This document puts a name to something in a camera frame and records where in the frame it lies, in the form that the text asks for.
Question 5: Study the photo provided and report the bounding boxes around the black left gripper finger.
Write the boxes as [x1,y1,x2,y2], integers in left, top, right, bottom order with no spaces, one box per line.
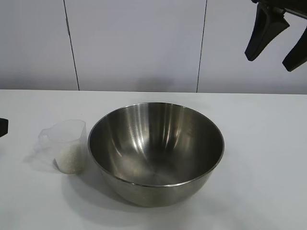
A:
[0,118,10,138]

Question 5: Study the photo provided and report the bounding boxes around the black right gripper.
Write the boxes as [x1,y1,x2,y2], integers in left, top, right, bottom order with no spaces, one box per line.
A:
[244,0,307,72]

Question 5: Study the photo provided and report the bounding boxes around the white rice grains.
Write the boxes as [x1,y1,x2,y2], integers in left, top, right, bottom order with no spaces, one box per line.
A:
[54,143,86,175]

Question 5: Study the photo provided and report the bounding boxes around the clear plastic measuring cup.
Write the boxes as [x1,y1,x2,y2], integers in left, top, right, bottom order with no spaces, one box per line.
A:
[33,119,87,175]

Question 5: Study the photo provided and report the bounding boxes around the stainless steel mixing bowl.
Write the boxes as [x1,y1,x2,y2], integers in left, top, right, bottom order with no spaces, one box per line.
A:
[87,102,225,208]

